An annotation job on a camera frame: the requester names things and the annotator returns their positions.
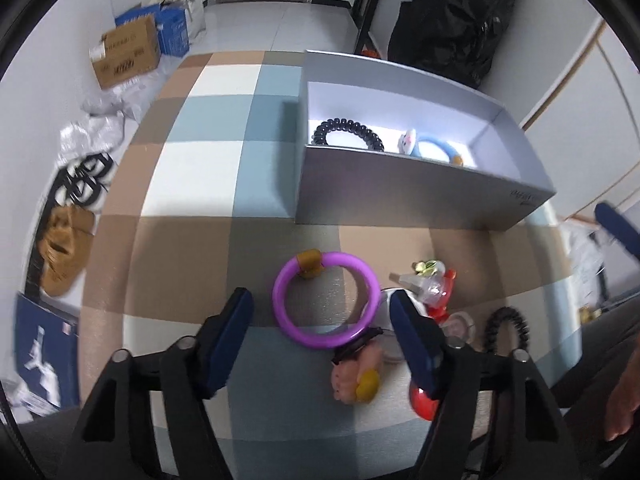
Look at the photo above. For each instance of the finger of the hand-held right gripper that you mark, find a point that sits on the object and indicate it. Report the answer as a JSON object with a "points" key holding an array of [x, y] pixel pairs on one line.
{"points": [[617, 230]]}

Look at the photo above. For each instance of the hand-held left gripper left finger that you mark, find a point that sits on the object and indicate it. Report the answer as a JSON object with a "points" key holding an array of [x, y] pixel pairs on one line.
{"points": [[230, 340]]}

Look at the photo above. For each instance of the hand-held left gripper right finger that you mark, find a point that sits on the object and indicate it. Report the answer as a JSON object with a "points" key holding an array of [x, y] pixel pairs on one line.
{"points": [[410, 340]]}

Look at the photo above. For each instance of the round white pin badge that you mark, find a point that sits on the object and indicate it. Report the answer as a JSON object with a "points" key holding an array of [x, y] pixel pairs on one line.
{"points": [[385, 310]]}

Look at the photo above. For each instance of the clear hair clip gold charm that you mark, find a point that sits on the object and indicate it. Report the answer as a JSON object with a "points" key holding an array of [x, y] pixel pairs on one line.
{"points": [[425, 285]]}

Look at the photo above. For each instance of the purple bangle with orange charm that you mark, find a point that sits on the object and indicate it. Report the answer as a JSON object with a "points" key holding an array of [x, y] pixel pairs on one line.
{"points": [[285, 310]]}

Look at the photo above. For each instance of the pink doll charm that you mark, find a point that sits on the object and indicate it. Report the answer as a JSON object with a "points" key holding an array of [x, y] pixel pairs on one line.
{"points": [[350, 375]]}

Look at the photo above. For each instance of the grey cardboard box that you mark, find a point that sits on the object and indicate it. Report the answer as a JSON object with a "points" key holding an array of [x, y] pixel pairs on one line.
{"points": [[400, 190]]}

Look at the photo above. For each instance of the clear plastic packaging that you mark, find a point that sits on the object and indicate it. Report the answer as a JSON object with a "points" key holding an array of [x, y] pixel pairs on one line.
{"points": [[585, 260]]}

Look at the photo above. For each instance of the person's right leg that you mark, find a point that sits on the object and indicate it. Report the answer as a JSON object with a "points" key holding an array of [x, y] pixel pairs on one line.
{"points": [[595, 355]]}

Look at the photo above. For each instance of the person's leg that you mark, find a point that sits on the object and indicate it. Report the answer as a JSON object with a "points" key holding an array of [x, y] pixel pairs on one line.
{"points": [[595, 355], [45, 445]]}

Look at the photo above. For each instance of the person's bare foot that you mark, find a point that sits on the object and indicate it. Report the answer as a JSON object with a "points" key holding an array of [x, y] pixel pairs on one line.
{"points": [[625, 400]]}

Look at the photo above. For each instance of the brown suede shoe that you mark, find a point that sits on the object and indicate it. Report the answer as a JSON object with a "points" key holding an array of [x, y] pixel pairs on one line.
{"points": [[62, 270], [75, 225]]}

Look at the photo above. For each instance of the dark blue flat box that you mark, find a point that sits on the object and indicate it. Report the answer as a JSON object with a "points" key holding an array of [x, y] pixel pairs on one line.
{"points": [[45, 340]]}

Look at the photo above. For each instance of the person's left leg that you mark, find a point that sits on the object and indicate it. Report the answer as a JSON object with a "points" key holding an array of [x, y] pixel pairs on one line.
{"points": [[45, 445]]}

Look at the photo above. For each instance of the silver plastic bag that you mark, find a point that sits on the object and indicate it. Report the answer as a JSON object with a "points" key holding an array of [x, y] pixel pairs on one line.
{"points": [[90, 132]]}

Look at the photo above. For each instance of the black backpack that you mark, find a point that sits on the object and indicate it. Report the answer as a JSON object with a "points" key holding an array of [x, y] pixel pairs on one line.
{"points": [[450, 15]]}

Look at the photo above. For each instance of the small orange object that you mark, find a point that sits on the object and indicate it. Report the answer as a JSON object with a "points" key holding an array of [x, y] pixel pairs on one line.
{"points": [[371, 53]]}

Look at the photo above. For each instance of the brown cardboard box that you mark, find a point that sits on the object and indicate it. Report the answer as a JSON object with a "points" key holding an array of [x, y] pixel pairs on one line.
{"points": [[130, 55]]}

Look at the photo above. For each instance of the blue cardboard box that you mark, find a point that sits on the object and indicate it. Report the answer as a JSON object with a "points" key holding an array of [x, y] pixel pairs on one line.
{"points": [[172, 30]]}

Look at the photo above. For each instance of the white tote bag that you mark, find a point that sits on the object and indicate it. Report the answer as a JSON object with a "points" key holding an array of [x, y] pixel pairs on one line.
{"points": [[195, 15]]}

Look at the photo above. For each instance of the black sliding door frame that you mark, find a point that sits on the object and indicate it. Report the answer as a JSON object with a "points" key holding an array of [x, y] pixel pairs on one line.
{"points": [[367, 5]]}

